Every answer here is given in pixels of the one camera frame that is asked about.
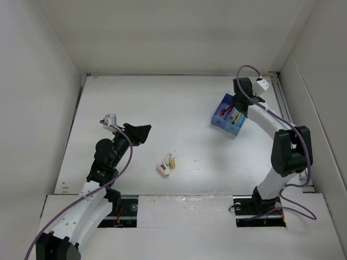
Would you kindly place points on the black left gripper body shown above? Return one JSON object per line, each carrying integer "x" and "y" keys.
{"x": 123, "y": 139}

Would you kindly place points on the pink white correction tape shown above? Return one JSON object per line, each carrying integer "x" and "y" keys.
{"x": 163, "y": 172}

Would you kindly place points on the aluminium rail right side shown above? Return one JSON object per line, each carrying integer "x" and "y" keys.
{"x": 285, "y": 113}

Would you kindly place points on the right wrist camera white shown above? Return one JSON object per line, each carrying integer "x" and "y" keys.
{"x": 260, "y": 86}

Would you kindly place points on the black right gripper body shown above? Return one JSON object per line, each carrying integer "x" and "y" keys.
{"x": 235, "y": 99}

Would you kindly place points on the blue two-compartment container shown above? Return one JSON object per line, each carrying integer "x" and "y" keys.
{"x": 226, "y": 122}

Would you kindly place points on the red pen white cap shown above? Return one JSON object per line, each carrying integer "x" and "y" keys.
{"x": 229, "y": 109}

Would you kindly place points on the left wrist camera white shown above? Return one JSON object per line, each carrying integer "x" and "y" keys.
{"x": 109, "y": 122}

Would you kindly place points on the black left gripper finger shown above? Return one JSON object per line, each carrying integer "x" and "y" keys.
{"x": 128, "y": 127}
{"x": 141, "y": 133}

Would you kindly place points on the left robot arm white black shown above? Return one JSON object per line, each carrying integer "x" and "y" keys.
{"x": 76, "y": 223}

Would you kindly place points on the red pen thin slanted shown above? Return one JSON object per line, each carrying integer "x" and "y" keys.
{"x": 223, "y": 111}

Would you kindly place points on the white grey correction tape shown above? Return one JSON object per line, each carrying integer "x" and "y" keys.
{"x": 165, "y": 166}

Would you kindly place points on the tan small eraser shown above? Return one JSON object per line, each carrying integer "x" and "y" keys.
{"x": 172, "y": 164}

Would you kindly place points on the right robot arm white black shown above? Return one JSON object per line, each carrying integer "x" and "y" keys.
{"x": 291, "y": 150}

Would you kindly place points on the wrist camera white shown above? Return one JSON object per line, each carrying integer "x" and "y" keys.
{"x": 260, "y": 86}
{"x": 109, "y": 122}

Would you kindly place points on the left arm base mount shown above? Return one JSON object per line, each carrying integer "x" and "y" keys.
{"x": 126, "y": 217}

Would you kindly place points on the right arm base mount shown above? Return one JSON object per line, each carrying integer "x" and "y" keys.
{"x": 251, "y": 212}

